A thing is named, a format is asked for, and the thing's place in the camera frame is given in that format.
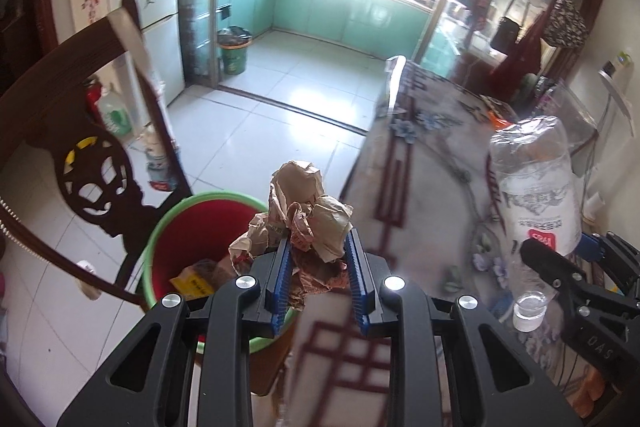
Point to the teal kitchen cabinets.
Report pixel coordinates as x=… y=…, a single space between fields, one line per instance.
x=325 y=7

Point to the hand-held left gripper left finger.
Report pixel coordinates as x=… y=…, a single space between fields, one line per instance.
x=281 y=287

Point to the patterned tablecloth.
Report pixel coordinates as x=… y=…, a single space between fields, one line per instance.
x=425 y=187

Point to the yellow box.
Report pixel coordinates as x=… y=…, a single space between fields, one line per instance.
x=192 y=284

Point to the yellow container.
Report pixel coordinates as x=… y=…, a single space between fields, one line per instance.
x=80 y=147

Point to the orange wrapper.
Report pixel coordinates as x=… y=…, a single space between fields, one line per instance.
x=500 y=114

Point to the brown paper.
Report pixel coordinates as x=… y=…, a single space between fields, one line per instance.
x=300 y=197

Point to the green plastic bin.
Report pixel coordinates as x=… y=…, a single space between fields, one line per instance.
x=165 y=227

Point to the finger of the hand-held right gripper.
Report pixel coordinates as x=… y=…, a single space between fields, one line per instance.
x=587 y=248
x=590 y=312

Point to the pink flower sticker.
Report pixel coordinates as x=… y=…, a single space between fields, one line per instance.
x=92 y=2

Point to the clear plastic bottle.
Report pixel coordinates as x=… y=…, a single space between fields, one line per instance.
x=540 y=187

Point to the green kitchen trash bucket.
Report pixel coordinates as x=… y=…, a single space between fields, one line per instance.
x=234 y=54

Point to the black patterned bag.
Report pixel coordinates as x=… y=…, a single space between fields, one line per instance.
x=565 y=24

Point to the green plastic bottle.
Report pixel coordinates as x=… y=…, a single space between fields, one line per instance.
x=116 y=114

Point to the clear plastic bag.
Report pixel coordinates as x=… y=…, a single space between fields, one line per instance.
x=570 y=107

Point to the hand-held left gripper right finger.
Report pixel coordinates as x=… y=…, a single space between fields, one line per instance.
x=361 y=287

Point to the dark wooden chair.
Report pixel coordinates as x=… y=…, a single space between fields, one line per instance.
x=132 y=207

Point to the red hanging cloth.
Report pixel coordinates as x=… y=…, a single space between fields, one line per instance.
x=520 y=62

